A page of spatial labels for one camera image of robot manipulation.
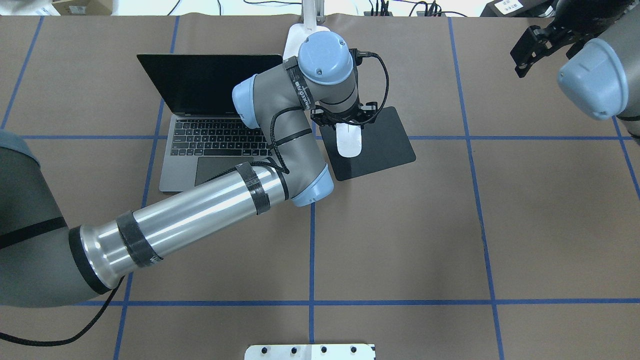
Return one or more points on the white computer mouse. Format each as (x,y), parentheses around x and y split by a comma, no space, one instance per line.
(348,140)

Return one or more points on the white desk lamp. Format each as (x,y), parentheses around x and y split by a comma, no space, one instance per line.
(313,18)

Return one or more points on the grey laptop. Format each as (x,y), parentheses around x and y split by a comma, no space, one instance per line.
(206,135)

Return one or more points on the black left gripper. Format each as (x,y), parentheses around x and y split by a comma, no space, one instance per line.
(321,119)

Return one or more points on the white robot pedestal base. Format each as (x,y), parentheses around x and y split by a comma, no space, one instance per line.
(322,351)

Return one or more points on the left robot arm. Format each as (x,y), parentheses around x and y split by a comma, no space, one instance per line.
(45,263)

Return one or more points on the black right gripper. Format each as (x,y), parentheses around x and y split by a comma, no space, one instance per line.
(573,21)

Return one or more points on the black mouse pad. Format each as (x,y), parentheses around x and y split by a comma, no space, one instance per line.
(385,145)

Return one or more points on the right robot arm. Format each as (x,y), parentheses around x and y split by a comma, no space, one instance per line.
(602,73)

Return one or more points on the cardboard box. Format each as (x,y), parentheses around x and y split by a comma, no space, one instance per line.
(84,7)

